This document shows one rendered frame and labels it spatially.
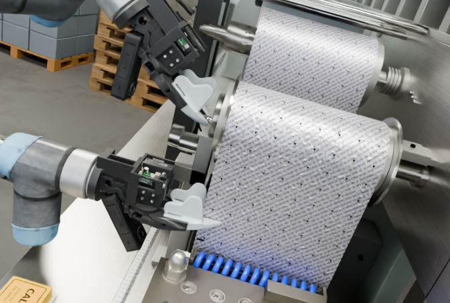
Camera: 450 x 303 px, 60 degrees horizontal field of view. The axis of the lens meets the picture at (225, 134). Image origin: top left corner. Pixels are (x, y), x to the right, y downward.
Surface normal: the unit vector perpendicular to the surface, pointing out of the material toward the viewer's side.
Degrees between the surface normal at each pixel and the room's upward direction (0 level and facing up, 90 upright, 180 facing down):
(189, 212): 90
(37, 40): 90
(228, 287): 0
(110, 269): 0
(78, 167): 44
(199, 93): 90
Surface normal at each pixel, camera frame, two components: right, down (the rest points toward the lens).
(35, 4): 0.61, 0.75
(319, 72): -0.14, 0.40
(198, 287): 0.25, -0.88
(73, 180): -0.06, 0.13
